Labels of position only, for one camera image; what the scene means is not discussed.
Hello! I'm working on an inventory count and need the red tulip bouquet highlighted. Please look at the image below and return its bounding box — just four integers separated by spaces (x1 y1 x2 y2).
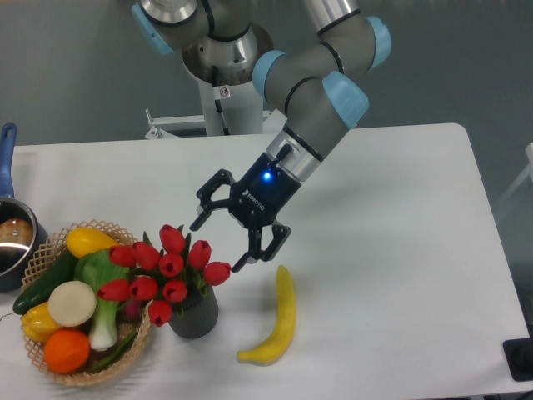
97 224 231 327

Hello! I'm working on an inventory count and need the purple radish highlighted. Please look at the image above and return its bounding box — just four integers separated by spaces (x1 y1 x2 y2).
122 300 141 320

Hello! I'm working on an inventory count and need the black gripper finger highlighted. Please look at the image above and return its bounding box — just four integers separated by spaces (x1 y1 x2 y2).
231 222 291 273
189 169 234 232

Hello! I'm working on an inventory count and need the yellow lemon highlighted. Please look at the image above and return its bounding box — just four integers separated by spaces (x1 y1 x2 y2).
66 227 118 258

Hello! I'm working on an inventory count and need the green cucumber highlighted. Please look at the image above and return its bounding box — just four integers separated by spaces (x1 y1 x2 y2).
12 250 78 315

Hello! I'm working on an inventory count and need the yellow bell pepper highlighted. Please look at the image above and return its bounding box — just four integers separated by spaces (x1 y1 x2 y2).
21 302 62 343

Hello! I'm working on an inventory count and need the black device at edge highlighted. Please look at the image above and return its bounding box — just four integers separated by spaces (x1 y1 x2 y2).
502 337 532 382

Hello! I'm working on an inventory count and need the round beige bun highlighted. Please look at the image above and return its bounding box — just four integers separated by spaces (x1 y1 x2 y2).
47 281 97 328

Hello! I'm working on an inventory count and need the green bean pod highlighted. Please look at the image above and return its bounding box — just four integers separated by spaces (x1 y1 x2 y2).
87 332 137 374

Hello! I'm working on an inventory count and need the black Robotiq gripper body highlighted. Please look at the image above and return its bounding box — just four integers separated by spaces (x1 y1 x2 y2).
228 152 301 229

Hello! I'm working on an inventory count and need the green bok choy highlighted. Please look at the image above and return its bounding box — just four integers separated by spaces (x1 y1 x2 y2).
73 248 131 351

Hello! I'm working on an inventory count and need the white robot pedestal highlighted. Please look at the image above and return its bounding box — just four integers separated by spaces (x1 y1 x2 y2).
145 79 286 139

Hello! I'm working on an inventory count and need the dark grey ribbed vase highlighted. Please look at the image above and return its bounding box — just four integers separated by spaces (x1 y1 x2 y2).
168 286 219 339

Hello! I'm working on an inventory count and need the yellow banana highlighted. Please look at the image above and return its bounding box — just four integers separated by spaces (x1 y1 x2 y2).
237 265 297 366

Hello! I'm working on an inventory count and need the woven wicker basket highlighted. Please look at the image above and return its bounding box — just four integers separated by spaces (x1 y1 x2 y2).
22 219 150 387

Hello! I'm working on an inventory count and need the blue handled saucepan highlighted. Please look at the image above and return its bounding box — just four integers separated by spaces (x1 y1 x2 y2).
1 123 47 293

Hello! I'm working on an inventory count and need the orange fruit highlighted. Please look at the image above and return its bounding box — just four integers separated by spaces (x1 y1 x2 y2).
44 329 91 373

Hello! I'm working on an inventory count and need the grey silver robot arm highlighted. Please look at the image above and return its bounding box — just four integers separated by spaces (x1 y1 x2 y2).
132 1 391 268

